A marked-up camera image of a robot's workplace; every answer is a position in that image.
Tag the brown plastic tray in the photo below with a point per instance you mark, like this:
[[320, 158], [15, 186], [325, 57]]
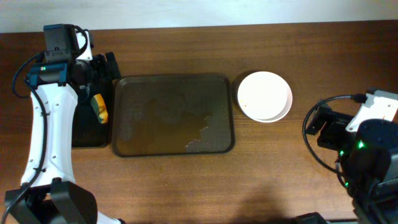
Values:
[[161, 115]]

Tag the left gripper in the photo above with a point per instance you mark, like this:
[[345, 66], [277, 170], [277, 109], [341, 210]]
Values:
[[104, 66]]

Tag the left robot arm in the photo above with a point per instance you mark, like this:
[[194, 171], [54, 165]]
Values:
[[48, 191]]

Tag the grey-white plate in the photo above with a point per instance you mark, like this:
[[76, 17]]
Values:
[[267, 108]]

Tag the black plastic tray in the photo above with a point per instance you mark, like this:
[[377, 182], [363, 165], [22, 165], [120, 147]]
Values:
[[86, 130]]

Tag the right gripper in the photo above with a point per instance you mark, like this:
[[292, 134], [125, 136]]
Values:
[[325, 128]]

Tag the white plate top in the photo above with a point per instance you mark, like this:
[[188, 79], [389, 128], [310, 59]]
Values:
[[261, 83]]

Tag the green and yellow sponge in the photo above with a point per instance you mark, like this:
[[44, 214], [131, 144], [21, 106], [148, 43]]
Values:
[[98, 104]]

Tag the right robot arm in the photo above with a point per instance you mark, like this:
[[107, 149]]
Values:
[[355, 137]]

